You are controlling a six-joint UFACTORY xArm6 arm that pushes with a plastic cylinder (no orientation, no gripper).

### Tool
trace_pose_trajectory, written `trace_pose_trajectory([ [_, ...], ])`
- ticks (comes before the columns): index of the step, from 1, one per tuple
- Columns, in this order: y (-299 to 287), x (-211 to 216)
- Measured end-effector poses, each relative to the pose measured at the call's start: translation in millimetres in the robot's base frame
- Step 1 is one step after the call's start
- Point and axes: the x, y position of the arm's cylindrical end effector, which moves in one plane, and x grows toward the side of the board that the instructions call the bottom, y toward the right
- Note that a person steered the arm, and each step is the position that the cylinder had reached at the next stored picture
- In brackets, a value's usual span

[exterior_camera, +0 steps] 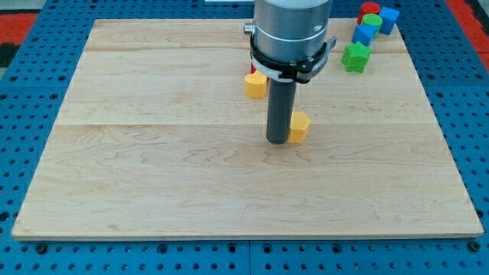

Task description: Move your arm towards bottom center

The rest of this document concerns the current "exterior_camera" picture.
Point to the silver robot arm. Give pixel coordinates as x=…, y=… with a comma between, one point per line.
x=289, y=30

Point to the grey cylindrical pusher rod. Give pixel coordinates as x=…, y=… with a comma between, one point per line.
x=280, y=107

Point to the yellow heart block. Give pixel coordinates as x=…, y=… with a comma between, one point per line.
x=255, y=85

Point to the yellow hexagon block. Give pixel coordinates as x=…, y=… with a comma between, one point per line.
x=299, y=127

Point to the wooden board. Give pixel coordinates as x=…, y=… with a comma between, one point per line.
x=156, y=140

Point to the green star block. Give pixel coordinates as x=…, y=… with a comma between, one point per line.
x=355, y=57

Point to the blue cube block front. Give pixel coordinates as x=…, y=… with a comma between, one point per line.
x=364, y=34

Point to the blue cube block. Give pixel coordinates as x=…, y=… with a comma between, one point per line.
x=364, y=34
x=389, y=19

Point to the green cylinder block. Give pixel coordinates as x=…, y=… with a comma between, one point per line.
x=373, y=20

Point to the red cylinder block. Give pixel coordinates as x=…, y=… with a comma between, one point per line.
x=368, y=8

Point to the blue cube block rear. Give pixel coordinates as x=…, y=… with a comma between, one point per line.
x=389, y=19

